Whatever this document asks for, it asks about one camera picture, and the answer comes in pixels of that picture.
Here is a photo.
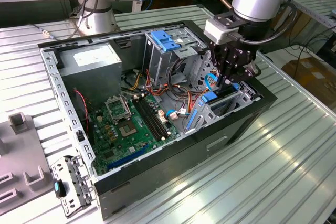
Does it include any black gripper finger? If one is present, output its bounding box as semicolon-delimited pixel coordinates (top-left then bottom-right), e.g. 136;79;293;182
211;45;229;90
226;61;262;91

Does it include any long blue data wire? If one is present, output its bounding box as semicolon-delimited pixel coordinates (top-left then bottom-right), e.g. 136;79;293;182
204;73;219;91

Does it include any hard disk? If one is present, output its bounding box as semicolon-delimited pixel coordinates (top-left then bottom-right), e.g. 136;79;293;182
185;82;241;132

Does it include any grey metal disk bay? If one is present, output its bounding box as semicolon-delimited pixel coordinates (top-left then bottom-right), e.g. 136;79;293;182
183;81;257;133

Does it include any grey optical drive cage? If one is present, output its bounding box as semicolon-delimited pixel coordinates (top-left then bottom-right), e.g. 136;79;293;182
143;26;211;88

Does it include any blue plastic drive latch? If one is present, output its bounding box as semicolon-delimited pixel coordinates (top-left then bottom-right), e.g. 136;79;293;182
151;30;181;52

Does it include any cardboard box with white label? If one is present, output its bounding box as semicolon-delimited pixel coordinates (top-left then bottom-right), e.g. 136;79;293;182
282;56;336;104

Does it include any black RAM slot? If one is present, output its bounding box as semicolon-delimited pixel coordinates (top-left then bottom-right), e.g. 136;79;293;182
132;98;161;142
140;97;169;138

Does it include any metal slat side table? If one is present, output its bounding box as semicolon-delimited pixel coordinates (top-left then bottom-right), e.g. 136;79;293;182
253;0;336;49

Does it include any CPU socket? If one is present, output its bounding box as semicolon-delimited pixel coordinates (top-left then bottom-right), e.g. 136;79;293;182
117;120;139;138

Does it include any metal socket cover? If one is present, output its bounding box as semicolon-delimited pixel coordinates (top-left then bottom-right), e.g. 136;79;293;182
104;97;132;124

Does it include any black open PC case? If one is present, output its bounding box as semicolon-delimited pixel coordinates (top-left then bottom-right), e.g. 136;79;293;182
37;19;278;221

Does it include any green motherboard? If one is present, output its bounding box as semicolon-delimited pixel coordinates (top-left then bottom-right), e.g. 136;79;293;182
88;94;182;176

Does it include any blue expansion slot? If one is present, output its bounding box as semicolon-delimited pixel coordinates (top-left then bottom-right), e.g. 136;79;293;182
107;144;150;169

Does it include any grey power supply unit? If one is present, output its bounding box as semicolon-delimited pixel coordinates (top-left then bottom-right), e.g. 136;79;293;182
58;43;123;104

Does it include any black latch with blue stripe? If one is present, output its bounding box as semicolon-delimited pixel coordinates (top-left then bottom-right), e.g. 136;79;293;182
53;178;67;198

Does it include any grey parts rack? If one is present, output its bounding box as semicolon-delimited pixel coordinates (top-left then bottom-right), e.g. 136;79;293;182
0;112;55;214

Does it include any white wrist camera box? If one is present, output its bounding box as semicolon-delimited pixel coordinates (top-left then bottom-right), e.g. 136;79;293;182
204;11;246;46

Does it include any short blue data wire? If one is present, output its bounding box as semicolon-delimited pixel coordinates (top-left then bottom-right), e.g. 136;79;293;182
164;108;190;120

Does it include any orange internal wire bundle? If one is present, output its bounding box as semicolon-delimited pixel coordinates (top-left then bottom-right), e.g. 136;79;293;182
145;68;208;116

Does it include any yellow orange power wire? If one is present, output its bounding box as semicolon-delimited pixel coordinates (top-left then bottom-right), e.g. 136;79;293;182
128;73;142;90

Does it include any red black twisted fan wire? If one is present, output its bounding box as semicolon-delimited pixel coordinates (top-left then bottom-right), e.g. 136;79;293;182
73;89;91;130

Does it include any square brown base plate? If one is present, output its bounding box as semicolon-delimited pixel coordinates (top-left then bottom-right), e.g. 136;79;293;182
69;15;120;37

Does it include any black chassis switch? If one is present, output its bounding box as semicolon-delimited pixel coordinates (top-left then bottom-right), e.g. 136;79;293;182
75;129;86;143

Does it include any black cable with metal connector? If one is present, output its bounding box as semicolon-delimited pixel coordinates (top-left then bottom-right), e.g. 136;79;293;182
28;0;103;41

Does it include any grey metal expansion bracket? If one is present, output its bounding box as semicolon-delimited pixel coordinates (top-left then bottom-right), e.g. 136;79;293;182
50;155;96;219

